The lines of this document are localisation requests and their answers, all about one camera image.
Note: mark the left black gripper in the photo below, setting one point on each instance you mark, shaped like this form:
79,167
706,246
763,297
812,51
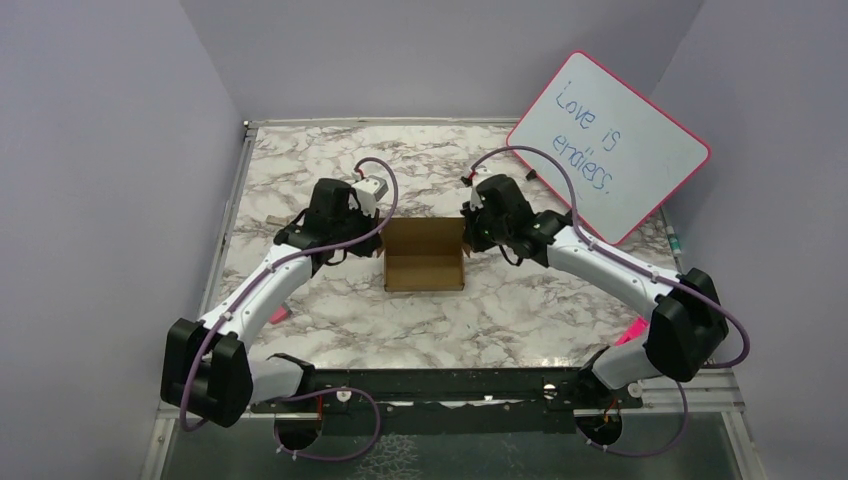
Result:
367,246

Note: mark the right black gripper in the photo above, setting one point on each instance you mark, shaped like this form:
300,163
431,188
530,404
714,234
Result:
476,240

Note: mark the brown cardboard box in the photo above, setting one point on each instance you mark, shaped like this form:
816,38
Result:
424,254

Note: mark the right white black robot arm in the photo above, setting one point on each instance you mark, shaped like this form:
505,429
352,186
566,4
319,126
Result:
684,327

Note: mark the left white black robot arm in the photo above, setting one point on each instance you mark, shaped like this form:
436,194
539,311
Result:
207,371

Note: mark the pink grey eraser block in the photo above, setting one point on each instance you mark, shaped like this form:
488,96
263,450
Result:
281,314

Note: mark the pink framed whiteboard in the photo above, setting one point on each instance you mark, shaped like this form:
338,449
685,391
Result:
590,136

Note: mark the pink marker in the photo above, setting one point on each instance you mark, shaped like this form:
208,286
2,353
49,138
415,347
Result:
635,330

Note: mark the green capped marker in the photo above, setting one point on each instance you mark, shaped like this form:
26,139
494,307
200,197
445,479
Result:
673,240

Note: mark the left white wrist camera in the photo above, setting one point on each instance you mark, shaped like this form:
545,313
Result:
366,193

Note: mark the aluminium table frame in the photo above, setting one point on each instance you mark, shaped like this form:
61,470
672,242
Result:
504,317

